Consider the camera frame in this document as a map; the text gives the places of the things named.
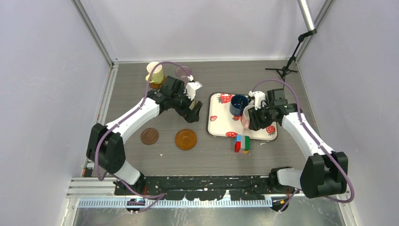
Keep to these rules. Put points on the dark blue mug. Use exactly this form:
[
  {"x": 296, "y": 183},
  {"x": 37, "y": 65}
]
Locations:
[{"x": 238, "y": 104}]

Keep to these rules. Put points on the aluminium front rail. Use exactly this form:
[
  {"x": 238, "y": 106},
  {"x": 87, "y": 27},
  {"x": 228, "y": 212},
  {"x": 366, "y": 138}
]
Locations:
[{"x": 91, "y": 193}]

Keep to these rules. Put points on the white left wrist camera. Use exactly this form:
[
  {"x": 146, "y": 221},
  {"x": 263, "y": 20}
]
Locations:
[{"x": 191, "y": 88}]

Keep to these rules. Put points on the lilac mug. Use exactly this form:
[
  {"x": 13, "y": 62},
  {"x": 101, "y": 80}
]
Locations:
[{"x": 183, "y": 71}]

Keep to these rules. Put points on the light green mug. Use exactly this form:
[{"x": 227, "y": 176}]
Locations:
[{"x": 192, "y": 105}]

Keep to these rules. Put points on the dark brown wooden coaster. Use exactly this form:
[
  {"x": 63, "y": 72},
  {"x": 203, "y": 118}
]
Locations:
[{"x": 149, "y": 136}]

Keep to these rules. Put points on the silver pole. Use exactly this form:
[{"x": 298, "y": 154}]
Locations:
[{"x": 306, "y": 14}]

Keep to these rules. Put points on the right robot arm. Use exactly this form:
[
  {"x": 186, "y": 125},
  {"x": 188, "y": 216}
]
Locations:
[{"x": 325, "y": 170}]

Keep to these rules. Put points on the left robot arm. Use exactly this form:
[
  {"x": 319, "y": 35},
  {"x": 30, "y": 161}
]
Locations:
[{"x": 106, "y": 142}]

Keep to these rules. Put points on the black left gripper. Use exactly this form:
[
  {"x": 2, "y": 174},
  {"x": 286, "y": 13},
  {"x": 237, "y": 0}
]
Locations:
[{"x": 187, "y": 112}]

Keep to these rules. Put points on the cream mug yellow handle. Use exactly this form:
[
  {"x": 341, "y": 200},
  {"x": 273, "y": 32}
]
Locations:
[{"x": 155, "y": 72}]

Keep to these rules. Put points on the multicolour toy brick block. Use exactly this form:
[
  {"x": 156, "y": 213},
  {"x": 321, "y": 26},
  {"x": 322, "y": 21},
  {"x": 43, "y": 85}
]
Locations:
[{"x": 242, "y": 144}]

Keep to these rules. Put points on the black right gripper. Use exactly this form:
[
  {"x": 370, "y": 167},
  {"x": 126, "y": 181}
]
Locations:
[{"x": 255, "y": 124}]

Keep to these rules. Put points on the pink mug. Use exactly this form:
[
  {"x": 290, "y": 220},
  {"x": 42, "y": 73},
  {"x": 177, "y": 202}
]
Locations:
[{"x": 245, "y": 118}]

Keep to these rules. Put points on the cream tray with black rim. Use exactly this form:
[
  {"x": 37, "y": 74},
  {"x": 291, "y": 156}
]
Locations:
[{"x": 221, "y": 123}]

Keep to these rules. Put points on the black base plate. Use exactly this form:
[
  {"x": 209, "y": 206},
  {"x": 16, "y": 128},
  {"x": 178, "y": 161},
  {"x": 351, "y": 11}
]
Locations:
[{"x": 204, "y": 188}]

